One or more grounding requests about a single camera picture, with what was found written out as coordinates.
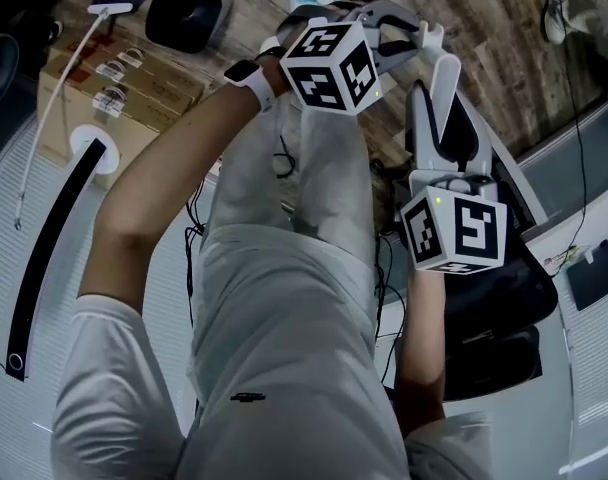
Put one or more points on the person's right forearm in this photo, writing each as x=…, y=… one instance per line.
x=419, y=343

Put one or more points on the brown cardboard box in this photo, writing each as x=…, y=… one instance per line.
x=134, y=133
x=159, y=100
x=179, y=75

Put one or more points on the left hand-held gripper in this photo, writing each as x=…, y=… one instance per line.
x=329, y=68

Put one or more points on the person's light grey shirt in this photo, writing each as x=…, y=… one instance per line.
x=284, y=358

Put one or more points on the person's grey trousers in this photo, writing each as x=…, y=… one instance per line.
x=324, y=178

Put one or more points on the white tower appliance black strip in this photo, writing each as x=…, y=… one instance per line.
x=54, y=248

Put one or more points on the black flat pad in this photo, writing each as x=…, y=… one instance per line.
x=596, y=278

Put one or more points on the white smartwatch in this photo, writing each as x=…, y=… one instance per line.
x=254, y=83

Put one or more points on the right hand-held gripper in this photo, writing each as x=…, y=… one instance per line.
x=476, y=230

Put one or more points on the person's left forearm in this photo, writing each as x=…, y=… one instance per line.
x=159, y=168

